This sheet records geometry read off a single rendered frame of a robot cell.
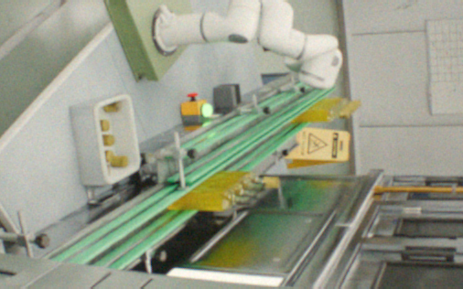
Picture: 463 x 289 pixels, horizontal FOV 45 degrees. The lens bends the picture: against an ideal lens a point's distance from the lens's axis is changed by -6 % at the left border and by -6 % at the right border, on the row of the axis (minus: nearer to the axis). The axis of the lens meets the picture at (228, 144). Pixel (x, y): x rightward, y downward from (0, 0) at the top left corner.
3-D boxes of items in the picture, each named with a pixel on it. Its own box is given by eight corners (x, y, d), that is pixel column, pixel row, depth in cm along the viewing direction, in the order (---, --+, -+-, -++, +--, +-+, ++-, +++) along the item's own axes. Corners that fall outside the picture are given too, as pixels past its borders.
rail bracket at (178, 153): (160, 190, 171) (198, 191, 166) (152, 134, 168) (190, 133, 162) (165, 187, 174) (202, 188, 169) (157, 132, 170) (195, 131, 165)
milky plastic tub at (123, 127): (82, 186, 159) (108, 187, 155) (69, 105, 154) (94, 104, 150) (117, 167, 174) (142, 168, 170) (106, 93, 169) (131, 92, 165)
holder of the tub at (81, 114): (85, 203, 160) (107, 205, 157) (69, 106, 154) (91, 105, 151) (119, 185, 175) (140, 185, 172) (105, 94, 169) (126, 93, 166)
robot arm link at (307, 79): (294, 32, 198) (278, 73, 200) (318, 39, 178) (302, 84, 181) (333, 48, 203) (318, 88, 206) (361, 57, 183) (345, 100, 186)
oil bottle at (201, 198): (166, 208, 175) (231, 212, 166) (164, 191, 174) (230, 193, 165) (176, 203, 180) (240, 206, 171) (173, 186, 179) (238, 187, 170)
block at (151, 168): (139, 184, 174) (159, 185, 171) (134, 153, 172) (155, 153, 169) (145, 180, 177) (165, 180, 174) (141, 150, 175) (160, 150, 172)
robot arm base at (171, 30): (145, 22, 173) (188, 16, 166) (161, -4, 180) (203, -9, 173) (166, 59, 184) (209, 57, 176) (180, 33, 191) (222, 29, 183)
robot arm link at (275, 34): (304, 52, 170) (310, 6, 175) (230, 25, 163) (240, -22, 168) (289, 63, 179) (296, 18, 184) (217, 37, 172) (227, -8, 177)
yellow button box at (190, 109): (181, 123, 210) (199, 122, 207) (178, 101, 209) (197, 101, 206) (190, 118, 217) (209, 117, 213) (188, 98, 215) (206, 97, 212)
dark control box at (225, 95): (214, 107, 235) (233, 106, 231) (211, 87, 233) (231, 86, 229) (222, 103, 242) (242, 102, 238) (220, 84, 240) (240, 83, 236)
